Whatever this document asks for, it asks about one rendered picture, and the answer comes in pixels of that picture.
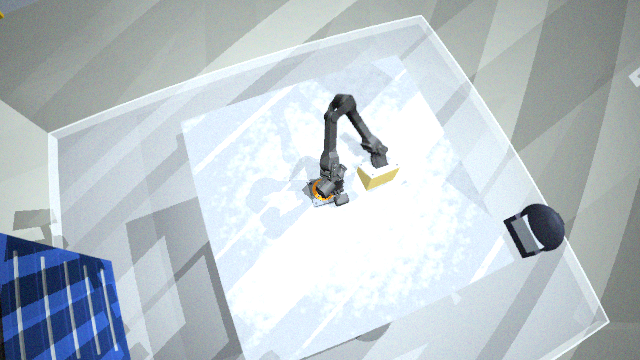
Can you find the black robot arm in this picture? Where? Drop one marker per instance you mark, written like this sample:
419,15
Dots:
329,160

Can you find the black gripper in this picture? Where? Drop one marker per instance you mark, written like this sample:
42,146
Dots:
340,199

